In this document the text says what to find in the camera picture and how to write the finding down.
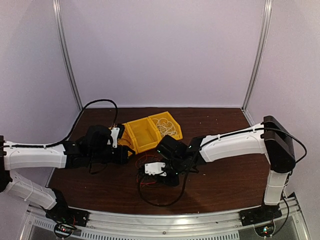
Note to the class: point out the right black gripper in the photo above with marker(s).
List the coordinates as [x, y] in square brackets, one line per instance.
[174, 181]

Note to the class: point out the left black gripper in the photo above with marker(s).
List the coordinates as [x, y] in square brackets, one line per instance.
[121, 158]

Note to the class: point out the yellow three-compartment bin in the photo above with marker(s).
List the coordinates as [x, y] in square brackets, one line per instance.
[144, 134]

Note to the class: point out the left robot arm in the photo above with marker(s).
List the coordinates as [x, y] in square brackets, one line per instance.
[98, 146]

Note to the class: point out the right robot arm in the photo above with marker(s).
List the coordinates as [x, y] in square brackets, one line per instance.
[268, 138]

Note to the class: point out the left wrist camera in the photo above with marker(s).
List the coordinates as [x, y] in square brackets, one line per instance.
[116, 134]

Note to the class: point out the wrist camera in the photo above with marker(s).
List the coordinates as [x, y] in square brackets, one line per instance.
[116, 134]
[155, 169]

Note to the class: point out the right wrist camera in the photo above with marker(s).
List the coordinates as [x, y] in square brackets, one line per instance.
[155, 169]

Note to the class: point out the front aluminium rail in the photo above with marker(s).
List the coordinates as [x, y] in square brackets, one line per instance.
[223, 225]

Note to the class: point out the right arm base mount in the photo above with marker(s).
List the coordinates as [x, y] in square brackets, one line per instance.
[262, 218]

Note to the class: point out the left aluminium frame post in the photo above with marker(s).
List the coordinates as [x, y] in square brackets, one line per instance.
[65, 53]

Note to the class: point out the aluminium frame post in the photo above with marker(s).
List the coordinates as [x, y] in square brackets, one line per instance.
[264, 31]
[65, 53]

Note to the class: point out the right aluminium frame post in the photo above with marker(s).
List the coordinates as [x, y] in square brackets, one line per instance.
[264, 31]

